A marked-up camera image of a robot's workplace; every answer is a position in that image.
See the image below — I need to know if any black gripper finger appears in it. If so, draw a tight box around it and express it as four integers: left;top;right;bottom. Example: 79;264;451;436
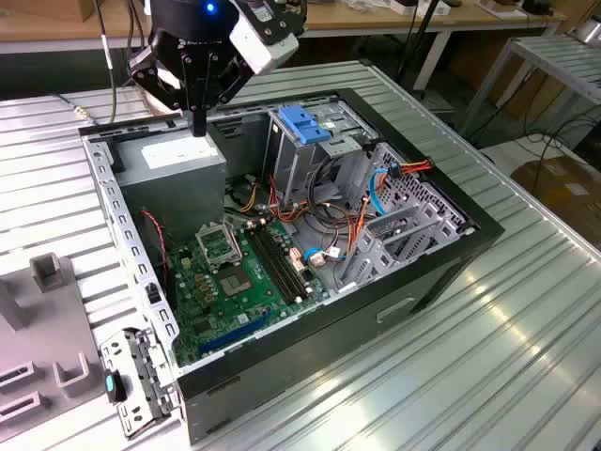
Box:
127;44;201;137
198;49;253;137

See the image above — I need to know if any orange red disk power wire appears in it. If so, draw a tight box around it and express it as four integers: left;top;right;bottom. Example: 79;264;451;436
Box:
389;158;434;180

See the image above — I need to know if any metal disk bay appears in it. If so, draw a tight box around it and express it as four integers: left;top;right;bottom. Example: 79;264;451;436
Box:
335;140;475;293

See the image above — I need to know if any blue plastic drive latch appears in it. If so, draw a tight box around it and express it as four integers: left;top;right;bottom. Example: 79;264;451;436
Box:
277;105;332;146

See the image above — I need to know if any grey power supply unit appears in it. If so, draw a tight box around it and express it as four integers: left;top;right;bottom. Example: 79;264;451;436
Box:
112;129;229;245

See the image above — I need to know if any grey optical drive cage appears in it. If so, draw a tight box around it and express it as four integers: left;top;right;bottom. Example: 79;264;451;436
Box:
261;96;377;208

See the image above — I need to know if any black RAM slot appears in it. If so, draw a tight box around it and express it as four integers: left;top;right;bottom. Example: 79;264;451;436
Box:
256;224;306;300
250;225;300;303
263;222;313;297
243;226;293;305

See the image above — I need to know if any CPU socket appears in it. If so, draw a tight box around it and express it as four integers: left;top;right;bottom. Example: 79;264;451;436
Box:
214;263;258;298

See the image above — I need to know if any green motherboard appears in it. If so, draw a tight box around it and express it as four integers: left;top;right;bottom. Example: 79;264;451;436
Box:
166;218;330;367

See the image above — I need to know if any blue expansion slot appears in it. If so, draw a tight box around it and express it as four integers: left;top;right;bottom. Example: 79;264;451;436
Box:
199;311;274;357

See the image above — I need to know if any grey parts rack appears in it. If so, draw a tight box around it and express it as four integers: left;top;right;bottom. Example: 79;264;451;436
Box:
0;252;119;427

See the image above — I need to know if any black open PC case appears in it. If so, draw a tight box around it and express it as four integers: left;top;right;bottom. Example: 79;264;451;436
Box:
77;86;506;446

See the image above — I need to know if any black latch with blue tab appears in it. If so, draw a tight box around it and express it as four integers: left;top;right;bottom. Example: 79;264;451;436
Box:
103;368;129;404

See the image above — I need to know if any metal slat side table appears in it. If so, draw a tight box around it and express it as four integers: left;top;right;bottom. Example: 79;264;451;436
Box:
457;35;601;140

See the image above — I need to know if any flat brown cardboard box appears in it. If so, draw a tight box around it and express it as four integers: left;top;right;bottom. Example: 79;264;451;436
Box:
509;157;601;239

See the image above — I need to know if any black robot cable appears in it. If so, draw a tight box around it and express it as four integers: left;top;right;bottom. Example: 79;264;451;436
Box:
72;0;121;127

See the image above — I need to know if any metal socket cover frame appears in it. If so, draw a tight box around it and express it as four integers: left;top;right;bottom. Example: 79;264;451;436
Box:
194;220;244;272

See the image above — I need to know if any orange black wire bundle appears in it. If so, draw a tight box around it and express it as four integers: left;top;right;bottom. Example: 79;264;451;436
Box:
223;157;377;264

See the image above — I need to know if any red black twisted wire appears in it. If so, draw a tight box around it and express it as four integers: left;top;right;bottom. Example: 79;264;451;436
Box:
139;209;171;286

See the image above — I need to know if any blue SATA wire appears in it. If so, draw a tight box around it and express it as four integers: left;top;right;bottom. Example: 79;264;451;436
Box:
302;163;400;265

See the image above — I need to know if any metal card retention bracket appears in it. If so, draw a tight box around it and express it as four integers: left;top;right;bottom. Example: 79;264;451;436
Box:
100;327;183;441

